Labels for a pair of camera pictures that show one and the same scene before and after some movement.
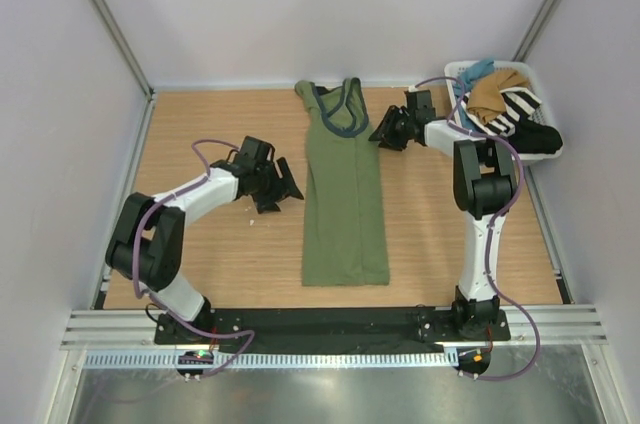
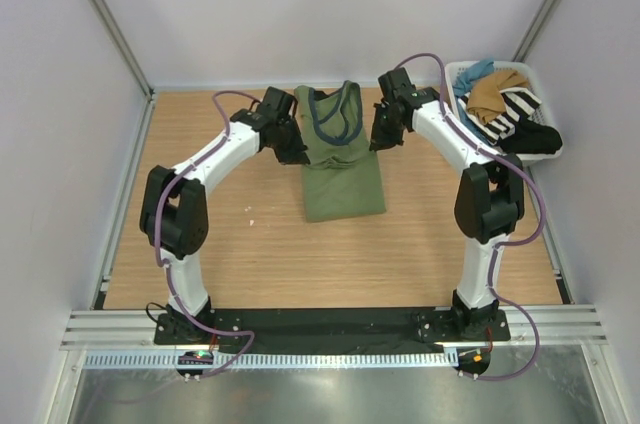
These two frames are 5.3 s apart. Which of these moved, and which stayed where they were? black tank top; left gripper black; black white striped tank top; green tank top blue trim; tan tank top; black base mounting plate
Moved: green tank top blue trim; left gripper black
Stayed: black base mounting plate; black white striped tank top; black tank top; tan tank top
